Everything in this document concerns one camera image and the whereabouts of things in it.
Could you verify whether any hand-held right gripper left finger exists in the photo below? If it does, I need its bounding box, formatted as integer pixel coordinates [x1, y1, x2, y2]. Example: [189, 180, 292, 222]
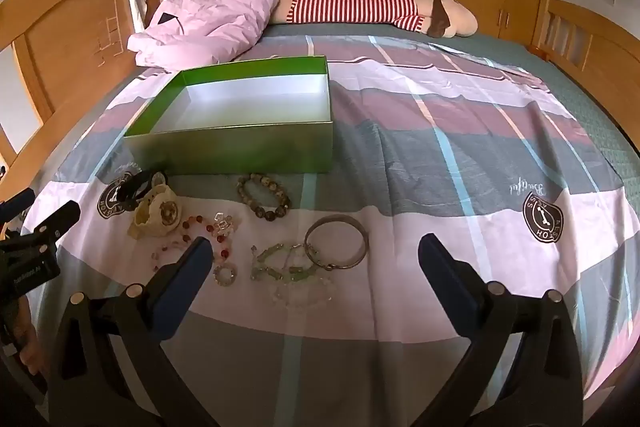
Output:
[47, 236, 216, 427]

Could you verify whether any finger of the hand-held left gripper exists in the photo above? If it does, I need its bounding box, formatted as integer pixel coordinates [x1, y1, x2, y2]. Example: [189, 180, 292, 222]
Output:
[0, 201, 82, 254]
[0, 188, 37, 221]

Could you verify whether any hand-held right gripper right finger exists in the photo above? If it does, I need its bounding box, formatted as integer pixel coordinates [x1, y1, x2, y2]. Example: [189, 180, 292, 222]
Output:
[417, 233, 586, 427]

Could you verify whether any red bead bracelet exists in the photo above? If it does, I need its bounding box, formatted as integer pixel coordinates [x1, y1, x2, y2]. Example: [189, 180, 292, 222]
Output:
[150, 214, 236, 273]

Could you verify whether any cream strap watch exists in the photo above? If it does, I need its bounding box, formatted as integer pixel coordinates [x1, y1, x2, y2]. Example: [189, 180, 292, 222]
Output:
[126, 186, 181, 239]

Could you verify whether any black strap watch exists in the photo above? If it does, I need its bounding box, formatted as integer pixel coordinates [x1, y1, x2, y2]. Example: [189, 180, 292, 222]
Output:
[111, 170, 168, 210]

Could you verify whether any brown beaded bracelet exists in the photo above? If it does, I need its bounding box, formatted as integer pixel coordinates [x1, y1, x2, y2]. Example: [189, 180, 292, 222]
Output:
[236, 173, 292, 222]

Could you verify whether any pink white beaded bracelet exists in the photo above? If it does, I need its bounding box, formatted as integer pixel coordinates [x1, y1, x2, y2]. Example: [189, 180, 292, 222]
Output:
[303, 215, 370, 271]

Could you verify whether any green cardboard box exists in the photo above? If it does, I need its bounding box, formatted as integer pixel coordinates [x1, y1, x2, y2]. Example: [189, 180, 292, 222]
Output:
[123, 55, 334, 175]

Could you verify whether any person's left hand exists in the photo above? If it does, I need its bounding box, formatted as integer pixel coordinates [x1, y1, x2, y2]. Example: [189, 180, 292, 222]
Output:
[17, 322, 51, 380]

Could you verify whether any plaid bed sheet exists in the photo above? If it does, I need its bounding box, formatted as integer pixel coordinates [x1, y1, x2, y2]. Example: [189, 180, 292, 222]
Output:
[30, 32, 628, 408]

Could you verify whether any wooden bed headboard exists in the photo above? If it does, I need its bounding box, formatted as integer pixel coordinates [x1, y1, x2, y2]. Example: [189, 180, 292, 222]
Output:
[0, 0, 151, 188]

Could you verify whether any wooden bed footboard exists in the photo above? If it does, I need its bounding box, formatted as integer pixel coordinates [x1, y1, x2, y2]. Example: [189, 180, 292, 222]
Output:
[530, 0, 640, 118]

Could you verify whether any red striped pillow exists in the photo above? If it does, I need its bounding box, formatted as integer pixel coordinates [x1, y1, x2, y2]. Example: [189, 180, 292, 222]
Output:
[270, 0, 478, 38]

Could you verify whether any small silver bead ring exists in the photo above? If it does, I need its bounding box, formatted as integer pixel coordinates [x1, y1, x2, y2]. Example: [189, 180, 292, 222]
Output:
[213, 263, 240, 287]

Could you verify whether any clear crystal bracelet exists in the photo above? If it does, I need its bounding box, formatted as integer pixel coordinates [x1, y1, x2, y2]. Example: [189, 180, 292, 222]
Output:
[212, 213, 237, 238]

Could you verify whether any clear bead bracelet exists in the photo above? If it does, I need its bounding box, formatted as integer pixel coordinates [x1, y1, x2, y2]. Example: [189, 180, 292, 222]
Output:
[270, 274, 336, 308]

